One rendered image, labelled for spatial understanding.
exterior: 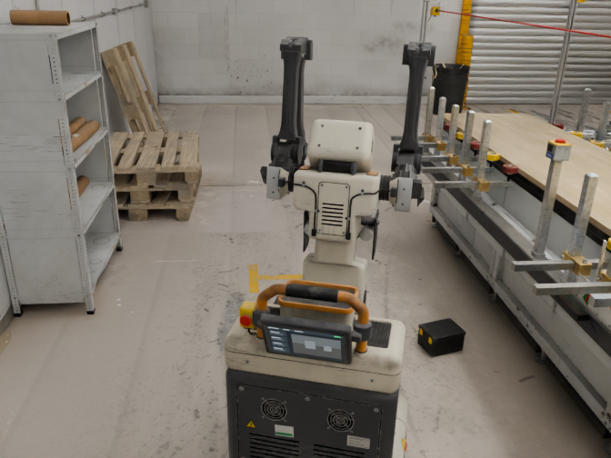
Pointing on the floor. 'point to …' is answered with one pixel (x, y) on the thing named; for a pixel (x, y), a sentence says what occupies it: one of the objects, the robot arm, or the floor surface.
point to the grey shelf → (54, 165)
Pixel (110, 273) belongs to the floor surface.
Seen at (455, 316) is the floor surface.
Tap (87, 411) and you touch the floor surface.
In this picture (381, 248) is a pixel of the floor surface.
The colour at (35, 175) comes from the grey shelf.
